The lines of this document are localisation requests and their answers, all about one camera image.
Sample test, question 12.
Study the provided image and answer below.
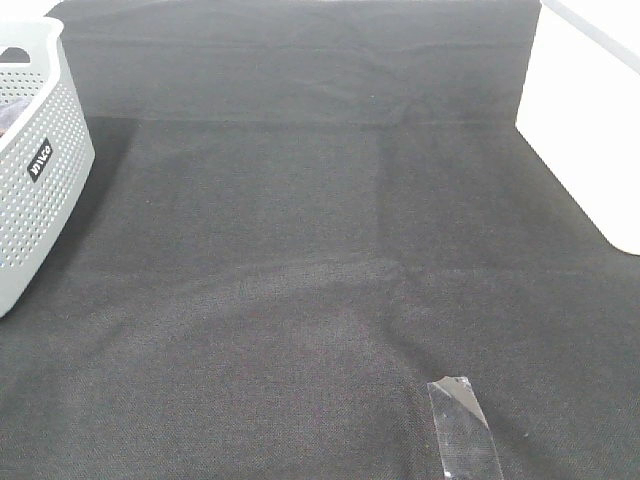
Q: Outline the clear tape strip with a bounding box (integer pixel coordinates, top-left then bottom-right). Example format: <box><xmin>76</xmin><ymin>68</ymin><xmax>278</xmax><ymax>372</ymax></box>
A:
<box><xmin>427</xmin><ymin>376</ymin><xmax>504</xmax><ymax>480</ymax></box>

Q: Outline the white plastic storage bin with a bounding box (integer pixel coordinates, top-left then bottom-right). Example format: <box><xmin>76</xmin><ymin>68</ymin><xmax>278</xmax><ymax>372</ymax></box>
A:
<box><xmin>515</xmin><ymin>1</ymin><xmax>639</xmax><ymax>255</ymax></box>

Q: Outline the black table cloth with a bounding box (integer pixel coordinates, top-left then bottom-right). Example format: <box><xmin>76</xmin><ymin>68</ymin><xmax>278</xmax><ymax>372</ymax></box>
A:
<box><xmin>1</xmin><ymin>1</ymin><xmax>639</xmax><ymax>479</ymax></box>

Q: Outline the white perforated laundry basket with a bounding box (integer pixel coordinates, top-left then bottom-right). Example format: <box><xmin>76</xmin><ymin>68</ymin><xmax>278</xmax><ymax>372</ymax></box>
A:
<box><xmin>1</xmin><ymin>17</ymin><xmax>95</xmax><ymax>313</ymax></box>

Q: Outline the grey towel in basket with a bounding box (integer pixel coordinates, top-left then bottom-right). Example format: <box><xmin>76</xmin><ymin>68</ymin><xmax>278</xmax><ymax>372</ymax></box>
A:
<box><xmin>1</xmin><ymin>98</ymin><xmax>31</xmax><ymax>141</ymax></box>

